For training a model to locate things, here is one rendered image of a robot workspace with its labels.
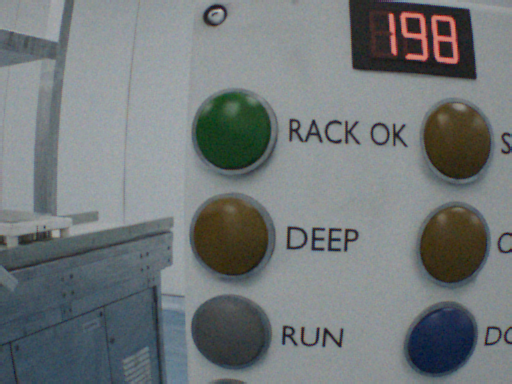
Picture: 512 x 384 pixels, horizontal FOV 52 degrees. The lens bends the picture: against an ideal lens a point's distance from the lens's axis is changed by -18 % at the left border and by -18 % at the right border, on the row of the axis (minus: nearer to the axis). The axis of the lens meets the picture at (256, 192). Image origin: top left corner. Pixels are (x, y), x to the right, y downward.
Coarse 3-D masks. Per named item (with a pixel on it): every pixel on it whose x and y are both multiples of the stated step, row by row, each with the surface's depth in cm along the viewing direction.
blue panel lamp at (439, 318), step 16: (432, 320) 19; (448, 320) 19; (464, 320) 19; (416, 336) 20; (432, 336) 19; (448, 336) 19; (464, 336) 19; (416, 352) 20; (432, 352) 19; (448, 352) 19; (464, 352) 19; (432, 368) 19; (448, 368) 19
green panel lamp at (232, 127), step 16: (224, 96) 21; (240, 96) 21; (208, 112) 21; (224, 112) 21; (240, 112) 21; (256, 112) 21; (208, 128) 21; (224, 128) 21; (240, 128) 21; (256, 128) 21; (208, 144) 21; (224, 144) 21; (240, 144) 21; (256, 144) 21; (208, 160) 21; (224, 160) 21; (240, 160) 21; (256, 160) 21
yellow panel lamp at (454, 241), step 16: (448, 208) 19; (464, 208) 19; (432, 224) 19; (448, 224) 19; (464, 224) 19; (480, 224) 19; (432, 240) 19; (448, 240) 19; (464, 240) 19; (480, 240) 19; (432, 256) 19; (448, 256) 19; (464, 256) 19; (480, 256) 19; (432, 272) 19; (448, 272) 19; (464, 272) 19
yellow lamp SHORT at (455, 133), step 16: (432, 112) 19; (448, 112) 19; (464, 112) 19; (432, 128) 19; (448, 128) 19; (464, 128) 19; (480, 128) 19; (432, 144) 19; (448, 144) 19; (464, 144) 19; (480, 144) 19; (432, 160) 19; (448, 160) 19; (464, 160) 19; (480, 160) 19; (448, 176) 19; (464, 176) 19
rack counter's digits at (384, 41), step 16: (368, 16) 20; (384, 16) 20; (400, 16) 20; (416, 16) 19; (432, 16) 19; (448, 16) 19; (368, 32) 20; (384, 32) 20; (400, 32) 20; (416, 32) 20; (432, 32) 19; (448, 32) 19; (368, 48) 20; (384, 48) 20; (400, 48) 20; (416, 48) 20; (432, 48) 19; (448, 48) 19; (448, 64) 19
